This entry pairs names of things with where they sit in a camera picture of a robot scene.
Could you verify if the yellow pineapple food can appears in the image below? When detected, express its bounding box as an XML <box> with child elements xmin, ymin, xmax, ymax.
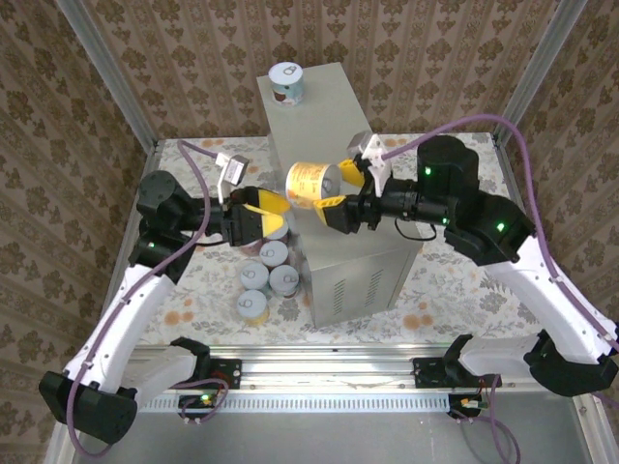
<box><xmin>236</xmin><ymin>289</ymin><xmax>271</xmax><ymax>326</ymax></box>
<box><xmin>284</xmin><ymin>161</ymin><xmax>345</xmax><ymax>210</ymax></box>

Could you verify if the brown can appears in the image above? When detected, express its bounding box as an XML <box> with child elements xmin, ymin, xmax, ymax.
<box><xmin>239</xmin><ymin>263</ymin><xmax>271</xmax><ymax>294</ymax></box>

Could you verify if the teal label food can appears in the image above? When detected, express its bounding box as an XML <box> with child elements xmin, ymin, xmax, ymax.
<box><xmin>267</xmin><ymin>62</ymin><xmax>306</xmax><ymax>106</ymax></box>

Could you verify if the grey metal box counter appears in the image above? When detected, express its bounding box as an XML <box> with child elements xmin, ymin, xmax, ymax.
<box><xmin>255</xmin><ymin>62</ymin><xmax>426</xmax><ymax>331</ymax></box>

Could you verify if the floral patterned table cover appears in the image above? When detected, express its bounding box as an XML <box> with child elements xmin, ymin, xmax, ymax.
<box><xmin>103</xmin><ymin>132</ymin><xmax>557</xmax><ymax>347</ymax></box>

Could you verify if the small controller board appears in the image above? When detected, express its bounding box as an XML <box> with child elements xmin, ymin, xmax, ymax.
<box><xmin>447</xmin><ymin>393</ymin><xmax>486</xmax><ymax>421</ymax></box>
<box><xmin>177</xmin><ymin>392</ymin><xmax>218</xmax><ymax>421</ymax></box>

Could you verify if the grey metal lower panel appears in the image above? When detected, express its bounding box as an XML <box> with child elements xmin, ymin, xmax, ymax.
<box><xmin>72</xmin><ymin>410</ymin><xmax>589</xmax><ymax>464</ymax></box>

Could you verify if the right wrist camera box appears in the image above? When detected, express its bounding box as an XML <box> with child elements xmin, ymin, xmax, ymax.
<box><xmin>347</xmin><ymin>131</ymin><xmax>392</xmax><ymax>194</ymax></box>

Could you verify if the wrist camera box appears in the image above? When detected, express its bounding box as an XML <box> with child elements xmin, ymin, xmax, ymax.
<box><xmin>215</xmin><ymin>153</ymin><xmax>251</xmax><ymax>204</ymax></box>
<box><xmin>347</xmin><ymin>131</ymin><xmax>392</xmax><ymax>194</ymax></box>

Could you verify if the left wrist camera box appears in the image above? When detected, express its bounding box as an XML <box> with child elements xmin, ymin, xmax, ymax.
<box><xmin>215</xmin><ymin>153</ymin><xmax>251</xmax><ymax>204</ymax></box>

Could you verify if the aluminium side frame rail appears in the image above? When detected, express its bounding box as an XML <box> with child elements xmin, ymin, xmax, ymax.
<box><xmin>94</xmin><ymin>142</ymin><xmax>163</xmax><ymax>349</ymax></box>
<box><xmin>491</xmin><ymin>134</ymin><xmax>526</xmax><ymax>204</ymax></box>

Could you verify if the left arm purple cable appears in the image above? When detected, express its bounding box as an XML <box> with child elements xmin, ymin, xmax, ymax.
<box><xmin>65</xmin><ymin>139</ymin><xmax>229</xmax><ymax>459</ymax></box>

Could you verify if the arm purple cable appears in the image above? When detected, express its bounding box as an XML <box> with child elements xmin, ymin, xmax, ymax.
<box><xmin>383</xmin><ymin>113</ymin><xmax>619</xmax><ymax>464</ymax></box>
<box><xmin>65</xmin><ymin>139</ymin><xmax>229</xmax><ymax>459</ymax></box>

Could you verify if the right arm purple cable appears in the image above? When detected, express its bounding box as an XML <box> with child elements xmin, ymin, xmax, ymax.
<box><xmin>383</xmin><ymin>113</ymin><xmax>619</xmax><ymax>464</ymax></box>

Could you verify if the aluminium corner post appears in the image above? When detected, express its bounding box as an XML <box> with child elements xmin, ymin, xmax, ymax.
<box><xmin>491</xmin><ymin>0</ymin><xmax>590</xmax><ymax>144</ymax></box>
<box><xmin>53</xmin><ymin>0</ymin><xmax>161</xmax><ymax>154</ymax></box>

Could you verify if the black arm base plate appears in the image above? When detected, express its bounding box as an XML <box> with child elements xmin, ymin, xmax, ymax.
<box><xmin>166</xmin><ymin>358</ymin><xmax>243</xmax><ymax>391</ymax></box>
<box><xmin>412</xmin><ymin>356</ymin><xmax>503</xmax><ymax>390</ymax></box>

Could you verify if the long aluminium mounting rail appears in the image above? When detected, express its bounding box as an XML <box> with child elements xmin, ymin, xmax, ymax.
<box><xmin>123</xmin><ymin>343</ymin><xmax>538</xmax><ymax>393</ymax></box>

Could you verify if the white slotted cable duct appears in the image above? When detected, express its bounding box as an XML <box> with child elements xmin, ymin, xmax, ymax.
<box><xmin>134</xmin><ymin>391</ymin><xmax>579</xmax><ymax>416</ymax></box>

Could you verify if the aluminium lower frame rail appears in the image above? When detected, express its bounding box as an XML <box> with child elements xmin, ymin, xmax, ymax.
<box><xmin>572</xmin><ymin>393</ymin><xmax>613</xmax><ymax>464</ymax></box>
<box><xmin>45</xmin><ymin>424</ymin><xmax>81</xmax><ymax>464</ymax></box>

